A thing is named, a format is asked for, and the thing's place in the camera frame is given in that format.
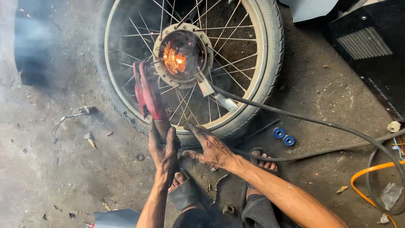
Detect person's right hand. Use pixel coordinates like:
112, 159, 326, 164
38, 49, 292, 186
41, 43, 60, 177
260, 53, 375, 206
182, 122, 242, 172

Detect person's left hand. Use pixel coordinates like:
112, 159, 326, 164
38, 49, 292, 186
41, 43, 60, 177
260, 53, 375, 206
148, 119, 181, 185

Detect person's left foot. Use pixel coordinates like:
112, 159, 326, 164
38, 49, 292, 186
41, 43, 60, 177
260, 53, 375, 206
168, 172, 206, 213

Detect person's foot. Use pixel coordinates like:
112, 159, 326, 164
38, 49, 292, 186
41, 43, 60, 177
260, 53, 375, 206
168, 172, 206, 213
246, 150, 278, 201

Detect dark right sandal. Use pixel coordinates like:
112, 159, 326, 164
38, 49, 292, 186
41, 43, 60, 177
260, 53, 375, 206
242, 147, 279, 206

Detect grey left sandal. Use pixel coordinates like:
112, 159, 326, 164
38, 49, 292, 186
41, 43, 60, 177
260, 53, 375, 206
167, 168, 201, 212

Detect person's right foot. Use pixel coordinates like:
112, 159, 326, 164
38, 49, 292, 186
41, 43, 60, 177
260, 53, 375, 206
246, 150, 278, 201

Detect metal ground clamp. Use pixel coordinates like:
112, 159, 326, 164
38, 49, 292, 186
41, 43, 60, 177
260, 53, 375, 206
214, 93, 239, 112

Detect thin dark metal rod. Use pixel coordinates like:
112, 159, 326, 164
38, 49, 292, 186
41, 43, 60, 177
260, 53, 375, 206
244, 119, 281, 139

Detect person's dark shorts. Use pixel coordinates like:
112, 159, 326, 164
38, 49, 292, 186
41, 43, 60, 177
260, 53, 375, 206
171, 194, 285, 228

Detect small cone-shaped scrap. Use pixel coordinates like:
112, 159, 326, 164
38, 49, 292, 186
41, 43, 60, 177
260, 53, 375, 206
83, 132, 97, 149

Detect grey plastic fender piece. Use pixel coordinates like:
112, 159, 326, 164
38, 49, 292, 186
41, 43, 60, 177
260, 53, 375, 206
85, 208, 141, 228

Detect spoked motorcycle wheel with tyre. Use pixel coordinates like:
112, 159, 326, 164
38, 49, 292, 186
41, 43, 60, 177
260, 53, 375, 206
93, 0, 285, 146

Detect grey metal sheet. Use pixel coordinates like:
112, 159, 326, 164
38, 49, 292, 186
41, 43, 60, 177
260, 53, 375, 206
278, 0, 340, 23

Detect clear plastic wrapper scrap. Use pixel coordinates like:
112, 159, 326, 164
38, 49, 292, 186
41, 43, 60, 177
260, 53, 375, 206
381, 183, 404, 211

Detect black welding machine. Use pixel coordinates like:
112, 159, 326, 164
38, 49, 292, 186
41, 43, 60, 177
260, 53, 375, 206
323, 0, 405, 122

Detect grey wire with socket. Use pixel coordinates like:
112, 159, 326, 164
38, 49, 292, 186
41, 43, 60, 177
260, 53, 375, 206
51, 105, 99, 144

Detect thin black cable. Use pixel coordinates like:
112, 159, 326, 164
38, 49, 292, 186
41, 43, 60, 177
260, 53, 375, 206
232, 128, 405, 163

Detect thick black welding cable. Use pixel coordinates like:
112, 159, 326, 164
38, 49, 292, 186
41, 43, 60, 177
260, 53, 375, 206
209, 83, 405, 216

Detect orange hose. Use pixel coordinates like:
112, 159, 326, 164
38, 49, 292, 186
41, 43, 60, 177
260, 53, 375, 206
350, 160, 405, 228

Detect bundle of coloured wires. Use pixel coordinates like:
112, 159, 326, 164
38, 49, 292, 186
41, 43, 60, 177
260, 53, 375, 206
392, 136, 405, 161

